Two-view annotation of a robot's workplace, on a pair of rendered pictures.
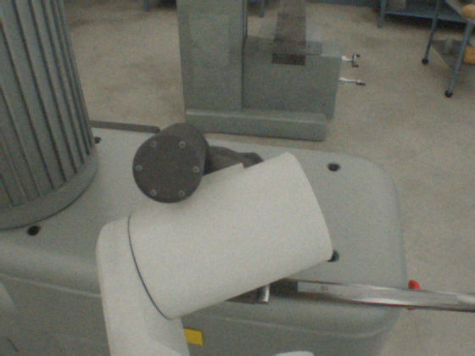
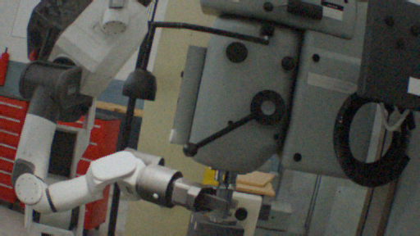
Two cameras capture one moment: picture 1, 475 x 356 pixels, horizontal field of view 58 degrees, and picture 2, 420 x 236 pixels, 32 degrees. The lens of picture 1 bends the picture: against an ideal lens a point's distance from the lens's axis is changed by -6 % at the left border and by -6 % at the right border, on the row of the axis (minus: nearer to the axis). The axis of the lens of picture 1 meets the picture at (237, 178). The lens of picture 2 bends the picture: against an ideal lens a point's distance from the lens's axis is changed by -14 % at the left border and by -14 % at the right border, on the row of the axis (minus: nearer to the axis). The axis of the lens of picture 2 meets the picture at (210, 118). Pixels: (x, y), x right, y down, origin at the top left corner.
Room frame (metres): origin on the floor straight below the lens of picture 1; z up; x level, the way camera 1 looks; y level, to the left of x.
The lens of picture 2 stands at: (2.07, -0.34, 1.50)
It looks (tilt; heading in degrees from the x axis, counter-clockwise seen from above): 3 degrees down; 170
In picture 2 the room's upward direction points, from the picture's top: 11 degrees clockwise
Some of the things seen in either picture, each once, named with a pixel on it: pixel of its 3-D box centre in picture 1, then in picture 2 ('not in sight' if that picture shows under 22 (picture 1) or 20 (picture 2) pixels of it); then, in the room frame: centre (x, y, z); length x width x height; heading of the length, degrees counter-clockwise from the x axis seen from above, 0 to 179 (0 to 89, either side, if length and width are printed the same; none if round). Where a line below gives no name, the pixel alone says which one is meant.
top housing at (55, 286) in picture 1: (203, 243); not in sight; (0.38, 0.04, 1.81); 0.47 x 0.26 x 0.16; 80
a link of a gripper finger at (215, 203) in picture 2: not in sight; (213, 203); (0.40, 0.01, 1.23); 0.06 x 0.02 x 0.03; 57
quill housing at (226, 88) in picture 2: not in sight; (244, 93); (0.38, 0.03, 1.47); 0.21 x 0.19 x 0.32; 170
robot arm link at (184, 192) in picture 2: not in sight; (181, 192); (0.32, -0.05, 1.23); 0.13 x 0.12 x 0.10; 147
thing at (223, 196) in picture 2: not in sight; (219, 203); (0.37, 0.03, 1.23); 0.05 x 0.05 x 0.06
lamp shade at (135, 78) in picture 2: not in sight; (141, 83); (0.36, -0.18, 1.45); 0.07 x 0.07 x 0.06
